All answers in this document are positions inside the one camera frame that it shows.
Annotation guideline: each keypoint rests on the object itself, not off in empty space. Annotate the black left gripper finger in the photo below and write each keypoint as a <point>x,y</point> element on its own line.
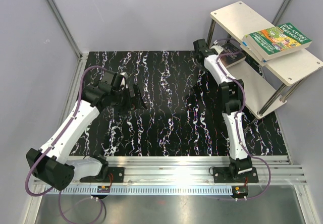
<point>123,110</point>
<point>137,99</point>

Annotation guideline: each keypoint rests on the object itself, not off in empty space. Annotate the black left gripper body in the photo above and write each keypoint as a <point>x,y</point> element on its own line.
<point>124,97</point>

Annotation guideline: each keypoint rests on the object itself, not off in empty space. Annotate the dark Tale of Two Cities book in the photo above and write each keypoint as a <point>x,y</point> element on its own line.
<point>233,55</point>

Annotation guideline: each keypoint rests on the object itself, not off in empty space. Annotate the lime 65-Storey Treehouse book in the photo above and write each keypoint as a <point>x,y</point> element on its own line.
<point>252,48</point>

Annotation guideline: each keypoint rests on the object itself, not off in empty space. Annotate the blue back-cover book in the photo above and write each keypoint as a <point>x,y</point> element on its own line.
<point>248,51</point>

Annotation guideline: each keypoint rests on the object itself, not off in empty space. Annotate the green 104-Storey Treehouse book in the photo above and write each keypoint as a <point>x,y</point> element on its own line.
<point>277,41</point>

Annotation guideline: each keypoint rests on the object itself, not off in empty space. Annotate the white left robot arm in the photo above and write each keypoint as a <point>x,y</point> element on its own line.
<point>50,163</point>

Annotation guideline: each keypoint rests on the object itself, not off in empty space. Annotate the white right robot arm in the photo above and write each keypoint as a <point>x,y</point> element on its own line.
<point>231,97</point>

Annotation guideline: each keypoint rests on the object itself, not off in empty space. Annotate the left controller board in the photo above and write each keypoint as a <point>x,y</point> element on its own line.
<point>103,189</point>

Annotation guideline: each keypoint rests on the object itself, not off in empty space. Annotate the controller board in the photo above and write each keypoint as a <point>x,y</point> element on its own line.
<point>103,189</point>
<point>240,191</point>

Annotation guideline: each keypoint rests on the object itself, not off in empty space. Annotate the right controller board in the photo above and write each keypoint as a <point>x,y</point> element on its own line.
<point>240,191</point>

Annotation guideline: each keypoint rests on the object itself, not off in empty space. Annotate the white two-tier shelf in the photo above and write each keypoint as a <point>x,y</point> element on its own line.
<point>267,88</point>

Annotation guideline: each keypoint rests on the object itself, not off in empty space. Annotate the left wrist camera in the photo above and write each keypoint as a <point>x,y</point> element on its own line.
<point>123,84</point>

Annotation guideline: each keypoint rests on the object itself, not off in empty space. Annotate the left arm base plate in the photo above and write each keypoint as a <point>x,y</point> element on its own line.
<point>114,174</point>

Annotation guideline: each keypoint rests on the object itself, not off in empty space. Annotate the slotted cable duct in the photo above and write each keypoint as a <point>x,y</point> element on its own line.
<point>218,190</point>

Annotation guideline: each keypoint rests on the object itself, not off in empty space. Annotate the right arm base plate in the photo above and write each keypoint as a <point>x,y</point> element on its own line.
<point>223,175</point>

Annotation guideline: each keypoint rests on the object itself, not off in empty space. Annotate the aluminium frame rail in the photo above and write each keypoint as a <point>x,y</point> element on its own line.
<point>194,170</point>

